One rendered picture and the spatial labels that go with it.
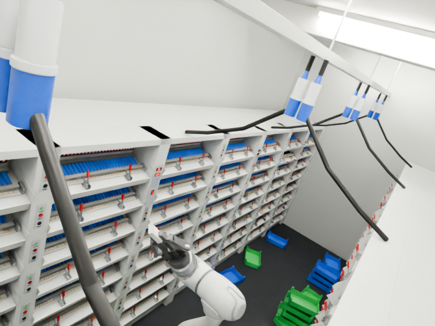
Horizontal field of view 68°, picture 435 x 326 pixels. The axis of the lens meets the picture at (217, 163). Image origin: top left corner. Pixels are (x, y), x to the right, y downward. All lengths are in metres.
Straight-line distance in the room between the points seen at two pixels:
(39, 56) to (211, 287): 0.87
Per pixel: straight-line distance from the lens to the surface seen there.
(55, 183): 0.56
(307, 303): 3.72
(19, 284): 1.85
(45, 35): 0.57
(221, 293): 1.15
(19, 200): 1.57
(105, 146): 1.63
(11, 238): 1.67
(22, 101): 0.59
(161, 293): 3.18
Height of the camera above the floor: 2.31
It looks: 19 degrees down
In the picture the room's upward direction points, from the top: 19 degrees clockwise
